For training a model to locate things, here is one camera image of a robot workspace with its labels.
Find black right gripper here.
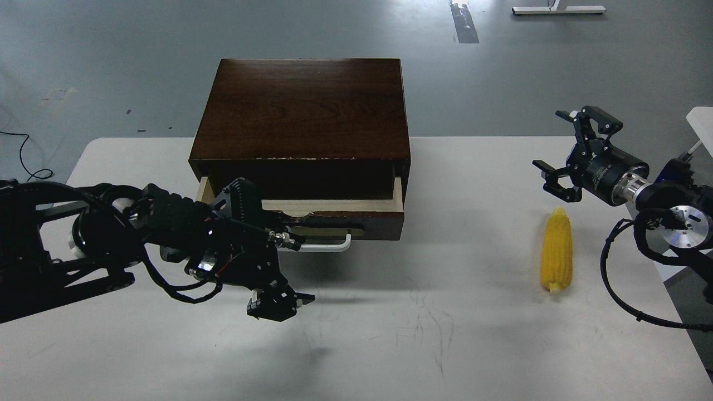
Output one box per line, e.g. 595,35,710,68
532,106,649,207

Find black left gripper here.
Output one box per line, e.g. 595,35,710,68
187,178,316,322

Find wooden drawer with white handle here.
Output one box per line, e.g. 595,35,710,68
194,167,408,250

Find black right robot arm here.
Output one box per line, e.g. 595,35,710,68
533,106,711,303

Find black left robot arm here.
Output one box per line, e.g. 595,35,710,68
1,178,315,322

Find yellow corn cob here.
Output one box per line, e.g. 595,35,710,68
540,206,573,294

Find dark wooden drawer cabinet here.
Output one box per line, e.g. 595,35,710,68
188,58,412,200

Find white furniture with caster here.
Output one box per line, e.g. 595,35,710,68
683,106,712,162

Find white table leg base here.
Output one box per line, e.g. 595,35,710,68
511,1,607,16

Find black floor tape strip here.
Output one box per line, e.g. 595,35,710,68
449,1,480,44

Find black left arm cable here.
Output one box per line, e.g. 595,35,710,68
142,245,223,305

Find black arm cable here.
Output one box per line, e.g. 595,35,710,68
599,218,713,333
142,245,223,305

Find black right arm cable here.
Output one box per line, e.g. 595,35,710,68
599,218,713,333

